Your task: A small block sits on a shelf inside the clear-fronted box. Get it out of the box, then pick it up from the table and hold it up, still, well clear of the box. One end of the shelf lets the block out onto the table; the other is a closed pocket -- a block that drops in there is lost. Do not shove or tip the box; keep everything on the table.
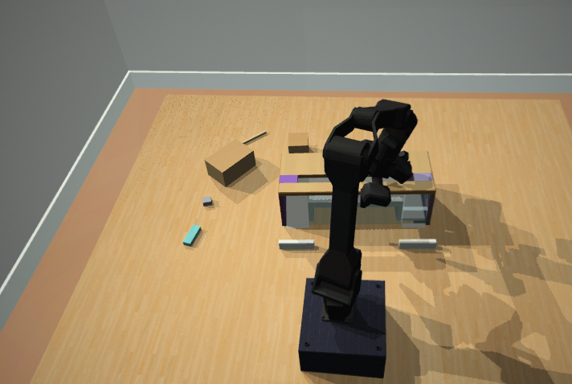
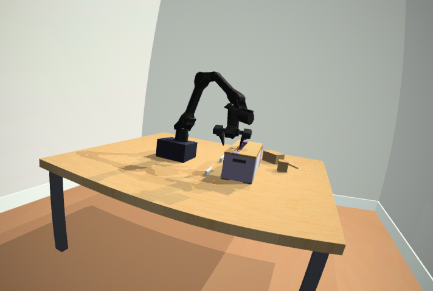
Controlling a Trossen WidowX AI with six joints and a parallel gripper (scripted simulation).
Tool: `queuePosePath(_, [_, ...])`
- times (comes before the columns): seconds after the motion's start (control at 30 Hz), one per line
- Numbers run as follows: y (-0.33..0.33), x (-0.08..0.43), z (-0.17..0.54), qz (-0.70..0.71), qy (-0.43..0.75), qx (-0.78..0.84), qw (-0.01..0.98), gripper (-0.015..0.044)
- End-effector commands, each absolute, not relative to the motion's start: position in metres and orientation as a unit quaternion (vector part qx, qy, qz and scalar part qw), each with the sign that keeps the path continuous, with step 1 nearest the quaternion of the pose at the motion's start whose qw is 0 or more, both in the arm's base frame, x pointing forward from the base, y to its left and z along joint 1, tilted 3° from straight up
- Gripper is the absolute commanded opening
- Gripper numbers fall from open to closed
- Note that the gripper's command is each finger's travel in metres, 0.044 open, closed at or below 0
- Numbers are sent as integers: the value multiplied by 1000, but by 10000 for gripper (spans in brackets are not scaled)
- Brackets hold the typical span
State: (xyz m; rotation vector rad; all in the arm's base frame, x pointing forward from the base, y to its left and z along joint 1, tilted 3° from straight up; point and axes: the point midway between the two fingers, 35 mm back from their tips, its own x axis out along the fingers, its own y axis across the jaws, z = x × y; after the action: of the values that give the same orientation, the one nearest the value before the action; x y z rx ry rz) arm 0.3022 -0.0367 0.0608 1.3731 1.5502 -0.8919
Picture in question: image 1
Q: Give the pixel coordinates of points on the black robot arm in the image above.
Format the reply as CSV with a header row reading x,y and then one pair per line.
x,y
347,161

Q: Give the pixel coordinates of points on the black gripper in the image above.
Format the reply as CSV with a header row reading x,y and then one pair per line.
x,y
375,192

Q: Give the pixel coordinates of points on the teal rectangular block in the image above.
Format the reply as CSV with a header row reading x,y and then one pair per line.
x,y
192,235

